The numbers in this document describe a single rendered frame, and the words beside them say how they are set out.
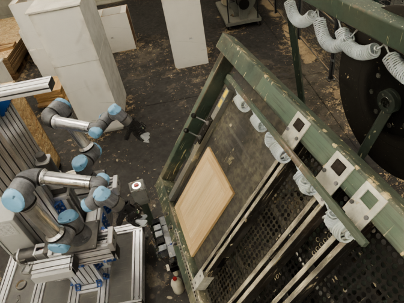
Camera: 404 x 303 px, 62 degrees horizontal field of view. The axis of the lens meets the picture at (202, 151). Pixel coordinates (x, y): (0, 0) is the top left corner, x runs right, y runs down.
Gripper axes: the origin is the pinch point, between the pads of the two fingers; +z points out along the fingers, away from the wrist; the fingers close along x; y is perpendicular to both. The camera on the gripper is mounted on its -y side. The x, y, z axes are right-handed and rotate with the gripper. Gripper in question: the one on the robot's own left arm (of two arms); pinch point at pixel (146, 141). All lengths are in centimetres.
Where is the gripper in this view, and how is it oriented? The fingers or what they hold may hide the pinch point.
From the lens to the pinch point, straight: 237.7
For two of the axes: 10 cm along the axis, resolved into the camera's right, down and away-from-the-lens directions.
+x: -1.1, -6.6, 7.4
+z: 5.8, 5.7, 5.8
